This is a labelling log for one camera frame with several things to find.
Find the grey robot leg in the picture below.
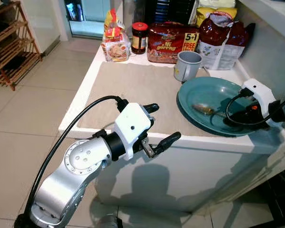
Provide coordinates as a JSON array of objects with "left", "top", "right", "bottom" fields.
[{"left": 94, "top": 214, "right": 125, "bottom": 228}]

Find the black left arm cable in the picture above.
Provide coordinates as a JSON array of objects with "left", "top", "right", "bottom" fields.
[{"left": 23, "top": 95, "right": 129, "bottom": 217}]

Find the dark jar with red lid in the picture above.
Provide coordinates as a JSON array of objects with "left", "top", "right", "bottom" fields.
[{"left": 131, "top": 22, "right": 149, "bottom": 55}]

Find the yellow noodle packet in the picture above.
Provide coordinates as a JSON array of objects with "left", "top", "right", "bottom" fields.
[{"left": 101, "top": 9, "right": 132, "bottom": 63}]

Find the glass sliding door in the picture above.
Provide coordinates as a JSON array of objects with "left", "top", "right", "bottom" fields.
[{"left": 63, "top": 0, "right": 111, "bottom": 39}]

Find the teal round plate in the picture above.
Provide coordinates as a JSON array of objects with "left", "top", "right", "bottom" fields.
[{"left": 177, "top": 76, "right": 272, "bottom": 138}]

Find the yellow bag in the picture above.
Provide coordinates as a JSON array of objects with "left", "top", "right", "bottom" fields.
[{"left": 196, "top": 6, "right": 238, "bottom": 27}]

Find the red mi goreng noodle pack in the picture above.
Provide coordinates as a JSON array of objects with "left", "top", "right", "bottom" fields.
[{"left": 147, "top": 21, "right": 200, "bottom": 64}]

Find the wooden shelf rack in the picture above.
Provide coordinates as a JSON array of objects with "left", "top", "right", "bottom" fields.
[{"left": 0, "top": 0, "right": 43, "bottom": 91}]

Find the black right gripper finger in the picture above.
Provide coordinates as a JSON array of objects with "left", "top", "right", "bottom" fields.
[{"left": 223, "top": 113, "right": 246, "bottom": 128}]

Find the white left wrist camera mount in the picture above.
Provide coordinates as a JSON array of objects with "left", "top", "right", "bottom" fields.
[{"left": 114, "top": 102, "right": 153, "bottom": 161}]

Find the black slatted appliance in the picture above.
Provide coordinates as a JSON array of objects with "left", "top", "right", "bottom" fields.
[{"left": 142, "top": 0, "right": 198, "bottom": 25}]

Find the grey mug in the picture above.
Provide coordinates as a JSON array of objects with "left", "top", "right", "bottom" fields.
[{"left": 173, "top": 50, "right": 203, "bottom": 83}]

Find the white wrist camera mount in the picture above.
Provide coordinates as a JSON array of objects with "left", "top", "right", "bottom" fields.
[
  {"left": 240, "top": 78, "right": 277, "bottom": 120},
  {"left": 114, "top": 102, "right": 153, "bottom": 161}
]

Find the beige placemat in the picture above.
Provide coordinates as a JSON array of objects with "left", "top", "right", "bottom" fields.
[{"left": 77, "top": 61, "right": 258, "bottom": 139}]

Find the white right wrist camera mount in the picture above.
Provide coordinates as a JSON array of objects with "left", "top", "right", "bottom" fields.
[{"left": 240, "top": 78, "right": 277, "bottom": 120}]

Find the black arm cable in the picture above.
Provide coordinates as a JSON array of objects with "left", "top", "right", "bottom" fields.
[
  {"left": 225, "top": 87, "right": 285, "bottom": 128},
  {"left": 23, "top": 95, "right": 129, "bottom": 217}
]

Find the red and white snack bag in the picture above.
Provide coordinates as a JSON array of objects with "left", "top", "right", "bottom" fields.
[{"left": 198, "top": 12, "right": 256, "bottom": 71}]

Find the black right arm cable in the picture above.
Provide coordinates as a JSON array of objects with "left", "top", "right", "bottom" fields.
[{"left": 225, "top": 87, "right": 285, "bottom": 128}]

